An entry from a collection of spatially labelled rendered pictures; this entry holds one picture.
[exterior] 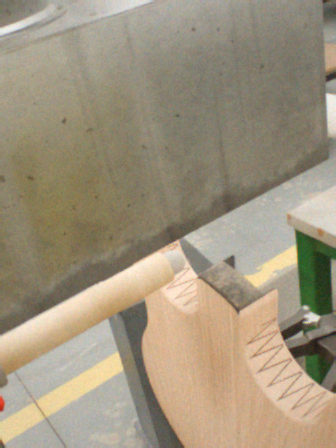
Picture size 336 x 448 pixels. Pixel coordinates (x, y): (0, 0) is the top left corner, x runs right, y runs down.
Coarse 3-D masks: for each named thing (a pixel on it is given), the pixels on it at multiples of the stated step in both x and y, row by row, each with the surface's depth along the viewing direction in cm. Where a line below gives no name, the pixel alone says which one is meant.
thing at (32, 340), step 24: (144, 264) 56; (168, 264) 57; (96, 288) 55; (120, 288) 55; (144, 288) 56; (48, 312) 53; (72, 312) 53; (96, 312) 53; (24, 336) 51; (48, 336) 51; (72, 336) 53; (0, 360) 50; (24, 360) 51
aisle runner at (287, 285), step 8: (288, 272) 255; (296, 272) 254; (272, 280) 252; (280, 280) 251; (288, 280) 250; (296, 280) 249; (264, 288) 249; (272, 288) 248; (280, 288) 247; (288, 288) 246; (296, 288) 245; (280, 296) 242; (288, 296) 241; (296, 296) 241; (280, 304) 238; (288, 304) 237; (296, 304) 237; (280, 312) 234; (288, 312) 233; (280, 320) 230; (296, 336) 221; (296, 360) 211; (304, 360) 211; (304, 368) 207
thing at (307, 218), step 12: (324, 192) 127; (312, 204) 124; (324, 204) 123; (288, 216) 122; (300, 216) 120; (312, 216) 120; (324, 216) 119; (300, 228) 120; (312, 228) 117; (324, 228) 115; (324, 240) 116; (324, 252) 119
